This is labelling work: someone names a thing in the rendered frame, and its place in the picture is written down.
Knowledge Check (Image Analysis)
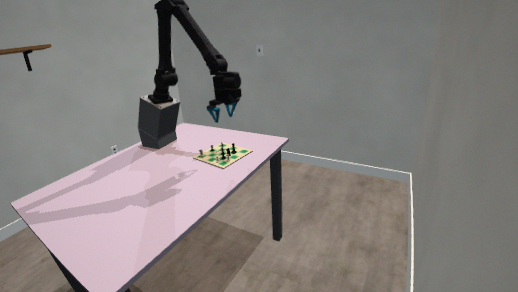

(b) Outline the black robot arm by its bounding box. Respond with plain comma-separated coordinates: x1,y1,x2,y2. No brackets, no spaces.
148,0,242,104

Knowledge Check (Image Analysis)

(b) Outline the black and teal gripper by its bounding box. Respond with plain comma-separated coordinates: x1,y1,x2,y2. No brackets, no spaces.
207,87,237,123

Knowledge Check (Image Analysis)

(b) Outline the green and cream chessboard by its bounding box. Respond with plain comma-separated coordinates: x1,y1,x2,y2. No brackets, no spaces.
193,142,253,169

